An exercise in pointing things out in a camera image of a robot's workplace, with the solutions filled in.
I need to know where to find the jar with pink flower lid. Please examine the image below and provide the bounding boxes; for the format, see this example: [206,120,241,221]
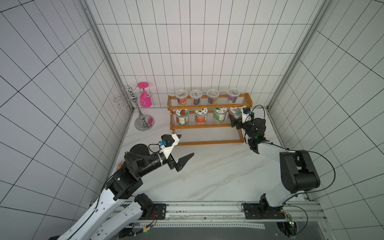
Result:
[229,107,243,119]

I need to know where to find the jar with green tree lid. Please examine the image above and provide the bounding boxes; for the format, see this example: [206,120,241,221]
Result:
[213,108,228,123]

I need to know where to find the jar with strawberry lid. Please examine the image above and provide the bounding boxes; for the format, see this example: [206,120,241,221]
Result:
[176,109,189,126]

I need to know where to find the orange wooden three-tier shelf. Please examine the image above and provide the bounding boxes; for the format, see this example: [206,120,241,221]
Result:
[167,93,253,146]

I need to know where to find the small clear seed container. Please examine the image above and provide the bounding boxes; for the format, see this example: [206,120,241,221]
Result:
[227,88,240,103]
[207,89,220,104]
[176,90,188,105]
[190,90,203,105]

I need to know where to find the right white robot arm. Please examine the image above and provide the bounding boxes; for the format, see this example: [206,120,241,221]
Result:
[230,116,321,219]

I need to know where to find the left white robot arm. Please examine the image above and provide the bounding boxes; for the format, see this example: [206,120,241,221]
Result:
[53,134,194,240]

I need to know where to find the chrome glass holder stand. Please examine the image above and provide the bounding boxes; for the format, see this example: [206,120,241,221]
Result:
[114,85,155,132]

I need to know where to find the pink plastic wine glass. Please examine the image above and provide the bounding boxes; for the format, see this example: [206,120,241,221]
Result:
[137,82,152,108]

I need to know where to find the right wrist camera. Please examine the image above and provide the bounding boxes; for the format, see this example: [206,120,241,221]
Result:
[242,106,252,123]

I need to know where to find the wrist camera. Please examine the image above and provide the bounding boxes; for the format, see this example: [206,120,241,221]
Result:
[160,134,174,159]
[242,106,252,123]

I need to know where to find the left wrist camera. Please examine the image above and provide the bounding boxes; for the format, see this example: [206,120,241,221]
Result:
[160,134,174,159]

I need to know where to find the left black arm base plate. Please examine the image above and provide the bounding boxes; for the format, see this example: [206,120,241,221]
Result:
[122,202,167,222]

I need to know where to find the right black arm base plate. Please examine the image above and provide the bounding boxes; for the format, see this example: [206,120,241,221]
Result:
[241,203,286,220]

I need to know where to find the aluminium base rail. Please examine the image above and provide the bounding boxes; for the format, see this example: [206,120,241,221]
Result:
[132,202,334,240]

